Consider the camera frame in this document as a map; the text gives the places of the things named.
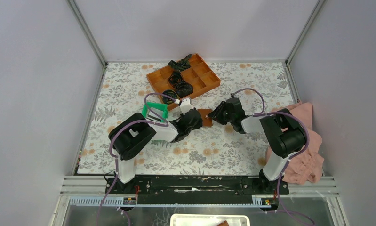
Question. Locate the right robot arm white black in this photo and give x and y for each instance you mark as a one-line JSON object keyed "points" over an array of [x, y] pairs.
{"points": [[287, 136]]}

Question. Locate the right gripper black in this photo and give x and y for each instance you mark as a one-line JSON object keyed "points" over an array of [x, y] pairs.
{"points": [[217, 114]]}

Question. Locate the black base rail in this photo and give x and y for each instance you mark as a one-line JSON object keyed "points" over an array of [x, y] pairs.
{"points": [[230, 190]]}

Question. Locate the brown leather card holder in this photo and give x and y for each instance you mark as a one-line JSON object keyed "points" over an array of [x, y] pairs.
{"points": [[206, 121]]}

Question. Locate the black items in tray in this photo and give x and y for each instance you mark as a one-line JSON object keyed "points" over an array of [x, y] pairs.
{"points": [[181, 87]]}

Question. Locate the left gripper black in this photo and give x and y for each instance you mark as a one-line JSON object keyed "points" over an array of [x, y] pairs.
{"points": [[198, 125]]}

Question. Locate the green plastic card box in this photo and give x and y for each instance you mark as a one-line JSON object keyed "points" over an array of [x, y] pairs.
{"points": [[155, 111]]}

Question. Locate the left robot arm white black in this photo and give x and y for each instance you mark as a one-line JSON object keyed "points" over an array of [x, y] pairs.
{"points": [[129, 138]]}

